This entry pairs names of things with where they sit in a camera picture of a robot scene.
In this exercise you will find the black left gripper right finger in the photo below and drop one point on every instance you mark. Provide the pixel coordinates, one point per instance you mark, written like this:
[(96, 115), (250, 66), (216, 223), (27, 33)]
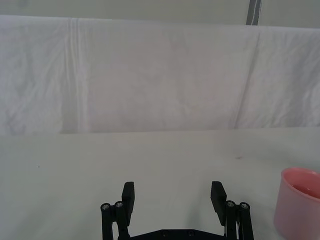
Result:
[(218, 202)]

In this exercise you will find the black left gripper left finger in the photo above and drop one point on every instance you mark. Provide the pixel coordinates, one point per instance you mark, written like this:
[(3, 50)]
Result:
[(125, 212)]

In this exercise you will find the white table cloth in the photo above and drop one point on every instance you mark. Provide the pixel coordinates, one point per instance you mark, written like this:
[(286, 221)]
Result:
[(160, 160)]

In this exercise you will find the pink cup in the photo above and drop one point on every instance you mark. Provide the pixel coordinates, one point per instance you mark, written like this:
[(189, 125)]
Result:
[(292, 207)]

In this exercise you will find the white wrinkled curtain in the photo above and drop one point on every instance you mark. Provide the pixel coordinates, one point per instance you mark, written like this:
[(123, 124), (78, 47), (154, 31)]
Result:
[(160, 75)]

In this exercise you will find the pale smooth curtain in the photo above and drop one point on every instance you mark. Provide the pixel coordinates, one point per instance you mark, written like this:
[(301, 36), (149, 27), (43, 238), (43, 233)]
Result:
[(125, 8)]

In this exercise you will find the grey striped post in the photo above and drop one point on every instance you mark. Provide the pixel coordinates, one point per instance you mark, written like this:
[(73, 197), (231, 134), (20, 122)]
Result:
[(253, 12)]

